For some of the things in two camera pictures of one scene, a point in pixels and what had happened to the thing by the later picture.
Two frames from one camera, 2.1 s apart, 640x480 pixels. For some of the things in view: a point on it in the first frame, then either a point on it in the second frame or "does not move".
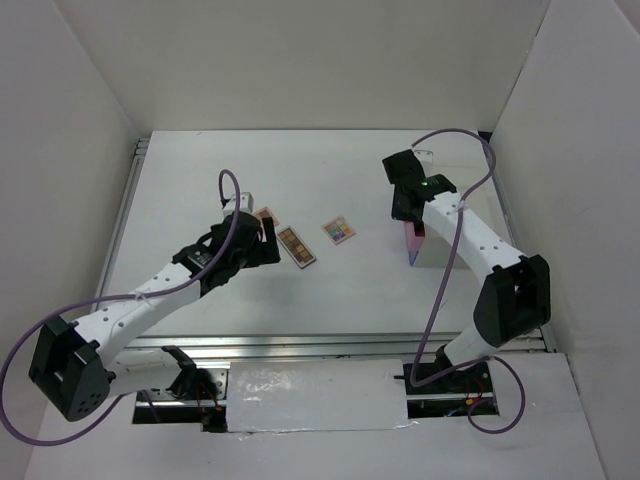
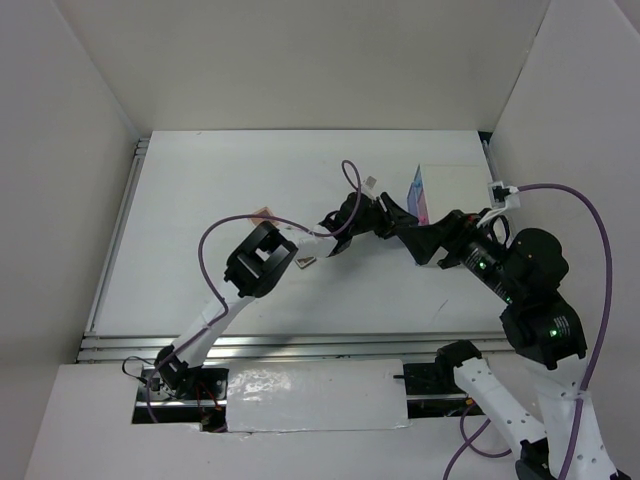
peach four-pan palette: [266, 212] does not move
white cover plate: [316, 395] does not move
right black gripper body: [405, 211] to [445, 240]
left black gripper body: [257, 255] to [375, 220]
